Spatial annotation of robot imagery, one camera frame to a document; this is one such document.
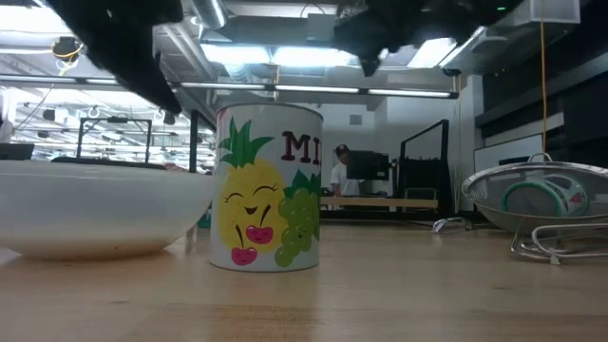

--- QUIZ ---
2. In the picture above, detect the silver ventilation duct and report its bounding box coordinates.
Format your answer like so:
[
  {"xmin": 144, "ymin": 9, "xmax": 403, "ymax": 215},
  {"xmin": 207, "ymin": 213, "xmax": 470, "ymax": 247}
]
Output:
[{"xmin": 188, "ymin": 0, "xmax": 230, "ymax": 30}]

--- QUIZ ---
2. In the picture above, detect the medium metal mesh strainer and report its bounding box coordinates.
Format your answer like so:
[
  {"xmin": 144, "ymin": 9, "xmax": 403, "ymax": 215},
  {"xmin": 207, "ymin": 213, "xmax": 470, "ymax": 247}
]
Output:
[{"xmin": 510, "ymin": 221, "xmax": 608, "ymax": 265}]

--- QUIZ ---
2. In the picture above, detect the black monitor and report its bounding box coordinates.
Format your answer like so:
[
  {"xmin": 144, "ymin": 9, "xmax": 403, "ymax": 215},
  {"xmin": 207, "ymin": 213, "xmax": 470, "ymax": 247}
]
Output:
[
  {"xmin": 0, "ymin": 142, "xmax": 35, "ymax": 162},
  {"xmin": 346, "ymin": 150, "xmax": 391, "ymax": 181}
]

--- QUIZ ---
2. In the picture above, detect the person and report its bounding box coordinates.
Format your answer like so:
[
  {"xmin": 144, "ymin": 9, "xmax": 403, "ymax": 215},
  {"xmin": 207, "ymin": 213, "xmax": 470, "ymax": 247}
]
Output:
[{"xmin": 329, "ymin": 143, "xmax": 362, "ymax": 198}]

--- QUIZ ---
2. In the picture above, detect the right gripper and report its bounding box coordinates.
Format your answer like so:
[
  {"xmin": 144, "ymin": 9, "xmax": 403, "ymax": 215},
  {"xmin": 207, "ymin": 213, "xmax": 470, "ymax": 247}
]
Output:
[{"xmin": 334, "ymin": 0, "xmax": 476, "ymax": 78}]

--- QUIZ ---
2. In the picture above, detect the black workstation frame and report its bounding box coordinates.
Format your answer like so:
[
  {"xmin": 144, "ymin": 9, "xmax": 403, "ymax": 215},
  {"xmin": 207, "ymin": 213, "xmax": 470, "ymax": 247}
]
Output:
[{"xmin": 49, "ymin": 116, "xmax": 167, "ymax": 171}]

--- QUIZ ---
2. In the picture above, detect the long ceiling light bar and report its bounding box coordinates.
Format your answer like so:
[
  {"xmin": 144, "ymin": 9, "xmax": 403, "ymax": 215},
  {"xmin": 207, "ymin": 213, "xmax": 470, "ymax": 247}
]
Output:
[
  {"xmin": 178, "ymin": 80, "xmax": 461, "ymax": 100},
  {"xmin": 0, "ymin": 73, "xmax": 120, "ymax": 86}
]

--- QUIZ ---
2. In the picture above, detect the bright ceiling light panel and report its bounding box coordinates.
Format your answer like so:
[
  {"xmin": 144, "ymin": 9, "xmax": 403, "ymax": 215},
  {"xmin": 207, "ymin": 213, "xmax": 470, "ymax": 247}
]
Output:
[{"xmin": 199, "ymin": 42, "xmax": 362, "ymax": 67}]

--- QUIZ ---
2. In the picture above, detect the black ceiling camera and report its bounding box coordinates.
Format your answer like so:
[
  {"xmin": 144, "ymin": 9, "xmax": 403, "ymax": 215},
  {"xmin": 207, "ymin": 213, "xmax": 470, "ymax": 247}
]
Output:
[{"xmin": 50, "ymin": 35, "xmax": 86, "ymax": 63}]

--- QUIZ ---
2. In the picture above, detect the large metal mesh strainer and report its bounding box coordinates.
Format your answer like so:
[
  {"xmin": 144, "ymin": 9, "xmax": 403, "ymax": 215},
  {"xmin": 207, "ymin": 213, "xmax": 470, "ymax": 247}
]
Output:
[{"xmin": 430, "ymin": 151, "xmax": 608, "ymax": 237}]

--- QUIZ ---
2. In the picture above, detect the white translucent bowl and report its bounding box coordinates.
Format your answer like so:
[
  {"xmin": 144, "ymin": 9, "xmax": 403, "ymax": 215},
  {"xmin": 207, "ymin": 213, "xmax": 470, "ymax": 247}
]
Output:
[{"xmin": 0, "ymin": 159, "xmax": 219, "ymax": 261}]

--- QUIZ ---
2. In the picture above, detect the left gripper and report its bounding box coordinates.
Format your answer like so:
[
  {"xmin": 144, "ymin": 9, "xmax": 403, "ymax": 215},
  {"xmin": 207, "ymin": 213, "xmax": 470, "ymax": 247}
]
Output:
[{"xmin": 47, "ymin": 0, "xmax": 184, "ymax": 115}]

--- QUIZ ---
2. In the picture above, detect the green-rimmed white can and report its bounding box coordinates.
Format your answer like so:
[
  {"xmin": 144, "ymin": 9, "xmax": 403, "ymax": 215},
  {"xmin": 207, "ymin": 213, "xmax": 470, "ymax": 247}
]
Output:
[{"xmin": 501, "ymin": 173, "xmax": 590, "ymax": 219}]

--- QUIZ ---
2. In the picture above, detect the pineapple print fruit can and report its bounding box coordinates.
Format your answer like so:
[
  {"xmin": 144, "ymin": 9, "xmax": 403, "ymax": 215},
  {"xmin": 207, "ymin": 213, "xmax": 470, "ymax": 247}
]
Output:
[{"xmin": 210, "ymin": 102, "xmax": 325, "ymax": 274}]

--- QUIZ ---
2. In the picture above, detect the white ceiling unit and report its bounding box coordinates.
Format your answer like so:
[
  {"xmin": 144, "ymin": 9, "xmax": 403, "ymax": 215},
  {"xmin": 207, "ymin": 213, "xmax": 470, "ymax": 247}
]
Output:
[{"xmin": 522, "ymin": 0, "xmax": 581, "ymax": 25}]

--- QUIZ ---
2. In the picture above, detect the small metal mesh strainer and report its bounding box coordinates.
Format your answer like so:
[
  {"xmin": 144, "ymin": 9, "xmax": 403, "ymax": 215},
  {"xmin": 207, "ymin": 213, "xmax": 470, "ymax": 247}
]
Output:
[{"xmin": 530, "ymin": 221, "xmax": 608, "ymax": 243}]

